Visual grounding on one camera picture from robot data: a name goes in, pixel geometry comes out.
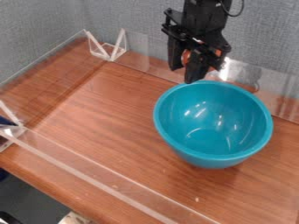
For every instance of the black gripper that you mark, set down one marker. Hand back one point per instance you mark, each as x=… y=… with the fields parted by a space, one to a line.
x=194 y=29

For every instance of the red toy mushroom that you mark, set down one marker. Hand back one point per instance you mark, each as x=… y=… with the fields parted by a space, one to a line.
x=186 y=56

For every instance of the blue plastic bowl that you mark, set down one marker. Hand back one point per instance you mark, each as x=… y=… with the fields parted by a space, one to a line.
x=214 y=123

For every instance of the clear acrylic back barrier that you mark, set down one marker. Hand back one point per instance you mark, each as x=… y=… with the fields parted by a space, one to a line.
x=145 y=54

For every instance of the clear acrylic barrier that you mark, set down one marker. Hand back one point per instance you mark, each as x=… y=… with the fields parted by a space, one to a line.
x=145 y=54
x=141 y=197

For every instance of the clear acrylic front barrier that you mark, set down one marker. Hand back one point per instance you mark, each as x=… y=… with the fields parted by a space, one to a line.
x=141 y=197

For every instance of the clear acrylic corner bracket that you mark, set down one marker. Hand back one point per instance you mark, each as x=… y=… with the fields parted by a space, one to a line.
x=106 y=51

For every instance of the clear acrylic left bracket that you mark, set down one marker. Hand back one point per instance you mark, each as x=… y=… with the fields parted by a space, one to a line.
x=12 y=127

